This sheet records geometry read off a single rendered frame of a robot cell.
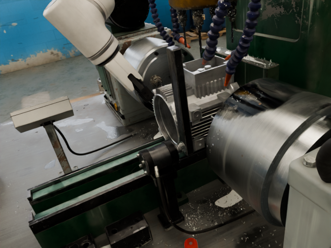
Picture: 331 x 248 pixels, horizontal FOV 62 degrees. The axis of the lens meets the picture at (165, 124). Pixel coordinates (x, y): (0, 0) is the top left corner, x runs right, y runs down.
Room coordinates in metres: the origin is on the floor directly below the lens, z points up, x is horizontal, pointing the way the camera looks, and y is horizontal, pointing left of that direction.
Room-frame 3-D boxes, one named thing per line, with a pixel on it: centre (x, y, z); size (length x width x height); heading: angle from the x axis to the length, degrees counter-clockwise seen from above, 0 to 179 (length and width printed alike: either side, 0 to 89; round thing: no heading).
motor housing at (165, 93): (0.71, -0.09, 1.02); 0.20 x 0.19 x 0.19; 110
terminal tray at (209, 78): (0.72, -0.13, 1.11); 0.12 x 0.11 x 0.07; 110
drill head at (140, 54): (1.05, 0.02, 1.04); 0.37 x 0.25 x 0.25; 21
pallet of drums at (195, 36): (5.83, -1.11, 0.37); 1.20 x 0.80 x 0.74; 102
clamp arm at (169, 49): (0.54, -0.04, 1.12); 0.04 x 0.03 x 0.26; 111
